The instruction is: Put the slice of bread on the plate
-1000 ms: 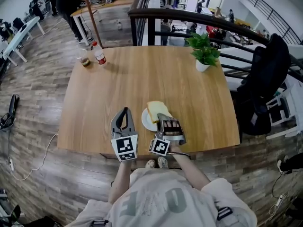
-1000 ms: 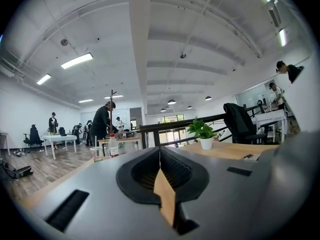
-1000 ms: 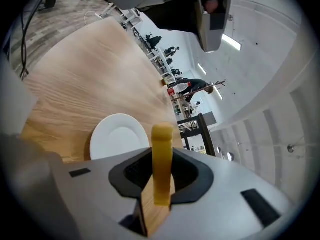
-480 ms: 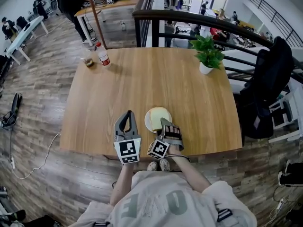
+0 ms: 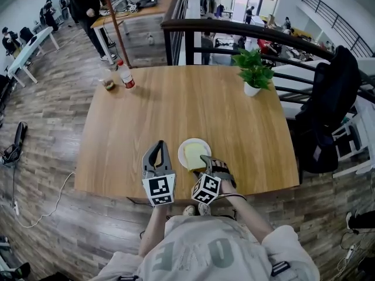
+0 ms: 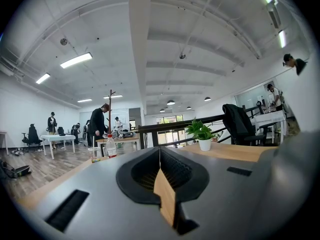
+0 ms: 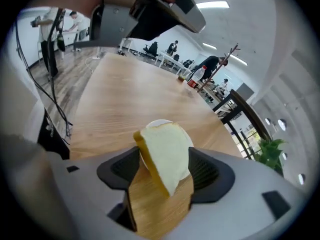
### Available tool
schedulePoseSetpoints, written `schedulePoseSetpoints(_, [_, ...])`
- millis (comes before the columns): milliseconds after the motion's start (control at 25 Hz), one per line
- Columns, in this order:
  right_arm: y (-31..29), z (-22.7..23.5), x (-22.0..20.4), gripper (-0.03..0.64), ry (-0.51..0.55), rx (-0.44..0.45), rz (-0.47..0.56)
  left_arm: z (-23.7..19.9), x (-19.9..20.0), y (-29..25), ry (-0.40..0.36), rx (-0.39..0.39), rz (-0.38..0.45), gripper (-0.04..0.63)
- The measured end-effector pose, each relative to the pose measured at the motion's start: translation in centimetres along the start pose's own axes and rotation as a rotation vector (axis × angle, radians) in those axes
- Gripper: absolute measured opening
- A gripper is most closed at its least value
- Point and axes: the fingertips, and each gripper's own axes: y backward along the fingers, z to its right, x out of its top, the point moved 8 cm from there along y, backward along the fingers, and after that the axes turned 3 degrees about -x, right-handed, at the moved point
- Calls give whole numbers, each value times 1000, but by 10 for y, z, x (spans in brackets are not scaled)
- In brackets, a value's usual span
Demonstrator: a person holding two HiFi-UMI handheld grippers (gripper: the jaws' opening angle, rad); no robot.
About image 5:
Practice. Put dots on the wooden desk with white legs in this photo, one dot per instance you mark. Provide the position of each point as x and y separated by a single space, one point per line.
140 10

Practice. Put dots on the black jacket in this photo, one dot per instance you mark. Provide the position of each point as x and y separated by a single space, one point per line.
331 107

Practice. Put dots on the clear plastic cup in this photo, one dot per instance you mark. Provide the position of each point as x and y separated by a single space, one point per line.
107 82

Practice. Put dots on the white chair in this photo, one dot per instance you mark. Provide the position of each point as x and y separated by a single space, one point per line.
351 139

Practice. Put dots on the green plant in white pot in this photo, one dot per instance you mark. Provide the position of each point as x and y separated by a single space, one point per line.
254 69

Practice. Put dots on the person's left forearm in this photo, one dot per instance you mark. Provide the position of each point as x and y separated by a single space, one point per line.
152 230

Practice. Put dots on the person's white sweatshirt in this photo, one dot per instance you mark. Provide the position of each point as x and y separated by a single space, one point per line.
205 253

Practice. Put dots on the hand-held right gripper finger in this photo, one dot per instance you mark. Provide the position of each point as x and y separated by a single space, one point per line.
206 162

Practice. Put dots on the yellow slice of bread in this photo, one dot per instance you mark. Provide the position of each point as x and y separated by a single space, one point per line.
193 156

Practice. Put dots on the white round plate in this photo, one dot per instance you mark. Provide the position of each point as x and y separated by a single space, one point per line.
184 159

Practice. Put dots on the person's right hand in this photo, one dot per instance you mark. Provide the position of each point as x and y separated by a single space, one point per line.
220 166

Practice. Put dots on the person's right forearm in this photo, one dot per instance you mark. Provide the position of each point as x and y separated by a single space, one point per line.
249 218

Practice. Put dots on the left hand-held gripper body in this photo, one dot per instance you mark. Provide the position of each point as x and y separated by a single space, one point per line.
158 187

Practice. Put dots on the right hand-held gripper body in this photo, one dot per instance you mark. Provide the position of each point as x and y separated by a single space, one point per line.
206 187

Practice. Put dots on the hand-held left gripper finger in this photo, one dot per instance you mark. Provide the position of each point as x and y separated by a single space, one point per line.
166 157
149 157

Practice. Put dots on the red label water bottle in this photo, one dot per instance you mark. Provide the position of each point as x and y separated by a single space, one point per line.
126 76

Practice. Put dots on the black metal railing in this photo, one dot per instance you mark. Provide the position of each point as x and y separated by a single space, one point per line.
234 26

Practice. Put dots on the white long table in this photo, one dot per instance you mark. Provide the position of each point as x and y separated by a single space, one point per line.
29 51

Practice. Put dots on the copper pole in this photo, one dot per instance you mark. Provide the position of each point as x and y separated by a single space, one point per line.
117 25

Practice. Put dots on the person's light shoe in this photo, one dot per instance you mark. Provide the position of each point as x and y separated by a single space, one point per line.
190 210
204 209

